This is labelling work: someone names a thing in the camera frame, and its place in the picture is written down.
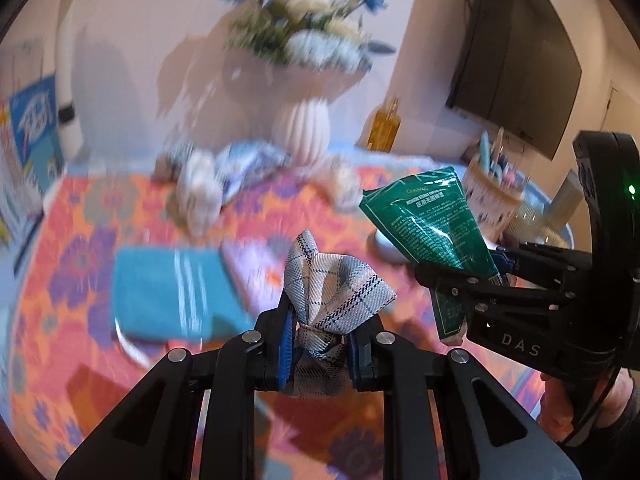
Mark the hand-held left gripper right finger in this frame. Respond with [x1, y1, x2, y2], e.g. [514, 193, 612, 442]
[347, 312, 583, 480]

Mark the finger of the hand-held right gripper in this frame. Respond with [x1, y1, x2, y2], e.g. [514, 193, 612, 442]
[413, 261, 567, 314]
[491, 241, 596, 287]

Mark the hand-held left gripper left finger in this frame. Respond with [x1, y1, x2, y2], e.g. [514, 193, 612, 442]
[55, 294, 297, 480]

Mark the grey plaid cloth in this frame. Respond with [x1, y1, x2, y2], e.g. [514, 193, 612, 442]
[283, 230, 398, 401]

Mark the green foil packet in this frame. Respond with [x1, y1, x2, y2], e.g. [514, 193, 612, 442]
[359, 166, 503, 343]

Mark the person's right hand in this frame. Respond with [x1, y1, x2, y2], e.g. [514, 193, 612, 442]
[540, 370, 576, 443]

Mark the gold woven glass jar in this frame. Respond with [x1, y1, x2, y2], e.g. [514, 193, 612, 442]
[505, 200, 573, 250]

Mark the beige printed pen holder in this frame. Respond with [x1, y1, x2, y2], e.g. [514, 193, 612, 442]
[460, 152, 531, 243]

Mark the purple cloth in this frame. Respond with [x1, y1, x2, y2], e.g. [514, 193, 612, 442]
[220, 240, 291, 307]

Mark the teal tube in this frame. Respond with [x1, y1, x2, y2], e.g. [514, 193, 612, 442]
[481, 131, 496, 173]

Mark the teal striped towel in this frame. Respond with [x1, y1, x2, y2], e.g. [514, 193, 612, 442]
[111, 246, 258, 343]

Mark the cream round jar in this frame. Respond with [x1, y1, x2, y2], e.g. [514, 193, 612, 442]
[327, 156, 364, 211]

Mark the amber glass bottle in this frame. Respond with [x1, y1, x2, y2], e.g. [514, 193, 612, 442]
[367, 99, 403, 153]

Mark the small white bottle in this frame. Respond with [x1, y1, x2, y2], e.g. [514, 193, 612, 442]
[177, 152, 224, 237]

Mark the blue and white patterned cloth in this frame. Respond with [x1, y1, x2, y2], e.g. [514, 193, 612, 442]
[215, 141, 293, 206]

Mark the floral orange tablecloth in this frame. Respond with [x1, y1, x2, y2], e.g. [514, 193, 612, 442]
[0, 152, 576, 480]

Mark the white ribbed vase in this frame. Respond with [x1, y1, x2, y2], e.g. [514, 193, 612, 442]
[274, 97, 332, 163]

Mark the blue and white flower bouquet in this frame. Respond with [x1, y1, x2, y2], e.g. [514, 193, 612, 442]
[217, 0, 398, 106]

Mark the blue printed box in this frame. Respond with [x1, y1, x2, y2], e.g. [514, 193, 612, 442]
[7, 75, 66, 206]

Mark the white pipe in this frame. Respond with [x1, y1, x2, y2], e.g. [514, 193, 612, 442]
[52, 0, 84, 158]

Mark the black wall television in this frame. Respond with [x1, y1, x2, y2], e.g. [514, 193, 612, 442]
[445, 0, 583, 161]

